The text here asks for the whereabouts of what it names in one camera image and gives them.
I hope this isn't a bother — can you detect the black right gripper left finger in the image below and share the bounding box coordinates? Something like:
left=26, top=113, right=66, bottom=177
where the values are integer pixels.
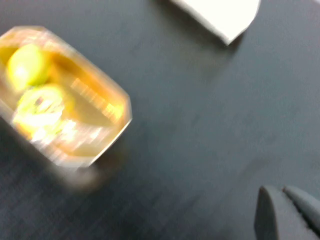
left=254, top=185, right=319, bottom=240

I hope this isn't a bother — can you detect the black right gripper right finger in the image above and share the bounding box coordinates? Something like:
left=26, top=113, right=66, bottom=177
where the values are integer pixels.
left=282, top=185, right=320, bottom=234

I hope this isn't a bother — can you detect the cream fabric pencil case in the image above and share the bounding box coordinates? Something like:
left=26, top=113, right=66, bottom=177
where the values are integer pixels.
left=169, top=0, right=262, bottom=47

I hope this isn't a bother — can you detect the black table mat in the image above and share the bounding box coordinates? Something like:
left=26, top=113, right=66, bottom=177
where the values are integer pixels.
left=0, top=0, right=320, bottom=240

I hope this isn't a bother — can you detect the clear amber plastic container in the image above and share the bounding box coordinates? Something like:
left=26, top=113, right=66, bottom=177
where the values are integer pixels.
left=0, top=24, right=134, bottom=171

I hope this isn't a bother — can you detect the yellow-green round ball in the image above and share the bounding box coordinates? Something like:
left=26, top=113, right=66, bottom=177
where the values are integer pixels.
left=12, top=83, right=76, bottom=141
left=5, top=43, right=51, bottom=91

